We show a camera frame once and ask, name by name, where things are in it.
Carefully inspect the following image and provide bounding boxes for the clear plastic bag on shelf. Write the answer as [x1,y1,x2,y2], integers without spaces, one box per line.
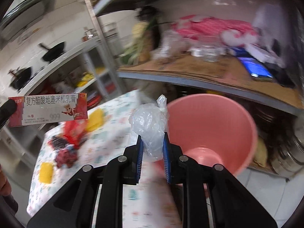
[151,30,190,61]

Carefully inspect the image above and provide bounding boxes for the clear plastic bag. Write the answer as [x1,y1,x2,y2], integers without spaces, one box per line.
[151,30,190,61]
[129,94,169,162]

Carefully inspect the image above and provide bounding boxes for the yellow sponge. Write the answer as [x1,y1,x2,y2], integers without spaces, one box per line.
[39,162,53,184]
[86,109,105,132]

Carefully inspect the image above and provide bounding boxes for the black wok lower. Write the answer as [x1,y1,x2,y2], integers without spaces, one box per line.
[8,67,32,90]

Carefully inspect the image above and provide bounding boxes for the cardboard shelf liner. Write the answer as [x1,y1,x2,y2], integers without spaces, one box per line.
[117,55,303,114]

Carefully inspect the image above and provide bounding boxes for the black wok upper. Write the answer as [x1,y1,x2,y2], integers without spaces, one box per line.
[38,42,65,63]

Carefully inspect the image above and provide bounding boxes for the yellow sponge near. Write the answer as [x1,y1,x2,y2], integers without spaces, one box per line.
[39,162,53,184]

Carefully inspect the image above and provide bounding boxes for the white kitchen cabinet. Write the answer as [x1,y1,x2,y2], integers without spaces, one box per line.
[0,37,120,148]

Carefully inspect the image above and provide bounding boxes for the red white medicine box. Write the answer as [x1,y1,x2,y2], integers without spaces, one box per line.
[9,93,88,127]

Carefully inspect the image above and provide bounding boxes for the smartphone with blue screen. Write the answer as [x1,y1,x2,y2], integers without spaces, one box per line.
[237,57,274,82]

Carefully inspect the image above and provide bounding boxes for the red plastic wrapper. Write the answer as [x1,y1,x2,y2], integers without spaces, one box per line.
[63,120,88,150]

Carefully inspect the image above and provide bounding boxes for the clear glass mug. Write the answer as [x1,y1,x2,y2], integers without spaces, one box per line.
[190,36,226,62]

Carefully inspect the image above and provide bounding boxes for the metal storage shelf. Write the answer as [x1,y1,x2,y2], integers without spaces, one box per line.
[84,0,303,115]

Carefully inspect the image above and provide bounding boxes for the maroon foil wrapper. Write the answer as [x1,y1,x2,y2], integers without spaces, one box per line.
[48,135,78,168]

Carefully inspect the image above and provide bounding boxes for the white box on shelf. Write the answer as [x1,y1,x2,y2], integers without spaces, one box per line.
[244,43,286,68]

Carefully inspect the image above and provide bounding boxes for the vegetables in jar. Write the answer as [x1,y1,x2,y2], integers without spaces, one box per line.
[120,6,161,65]

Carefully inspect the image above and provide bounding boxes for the stacked steel steamer pots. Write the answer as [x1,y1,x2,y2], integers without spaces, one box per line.
[270,123,303,179]

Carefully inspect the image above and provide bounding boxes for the person's left hand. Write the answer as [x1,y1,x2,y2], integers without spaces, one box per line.
[0,166,12,196]

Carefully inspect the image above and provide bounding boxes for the pink plastic trash bucket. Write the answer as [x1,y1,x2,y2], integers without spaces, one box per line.
[167,94,258,176]

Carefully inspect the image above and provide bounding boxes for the yellow sponge far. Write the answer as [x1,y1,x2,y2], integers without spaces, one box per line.
[86,109,105,132]

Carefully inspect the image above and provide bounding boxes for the black wok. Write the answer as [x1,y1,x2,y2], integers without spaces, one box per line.
[38,42,65,63]
[8,67,32,90]

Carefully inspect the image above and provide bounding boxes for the pink polka dot cloth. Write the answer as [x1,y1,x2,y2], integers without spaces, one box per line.
[171,14,259,47]

